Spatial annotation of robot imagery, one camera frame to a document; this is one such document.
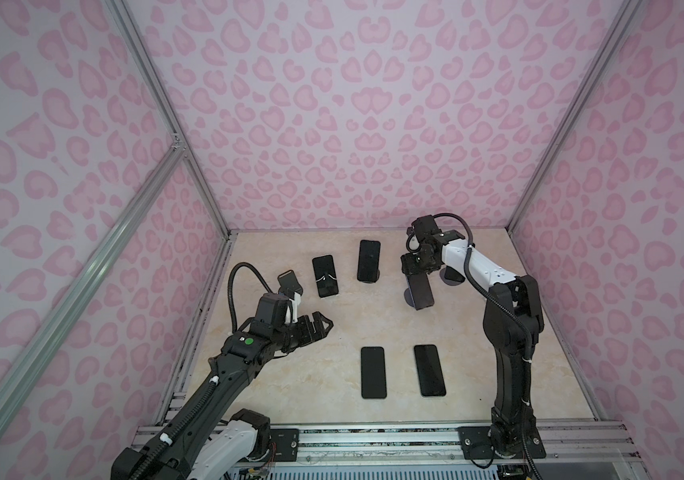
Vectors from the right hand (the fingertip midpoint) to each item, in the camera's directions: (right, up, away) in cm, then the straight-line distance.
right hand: (415, 263), depth 98 cm
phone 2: (-15, +1, +3) cm, 15 cm away
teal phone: (-15, -31, -13) cm, 37 cm away
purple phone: (+1, -9, -3) cm, 9 cm away
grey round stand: (-41, -7, -1) cm, 42 cm away
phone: (-29, -4, 0) cm, 30 cm away
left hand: (-28, -16, -19) cm, 38 cm away
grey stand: (-3, -11, -2) cm, 11 cm away
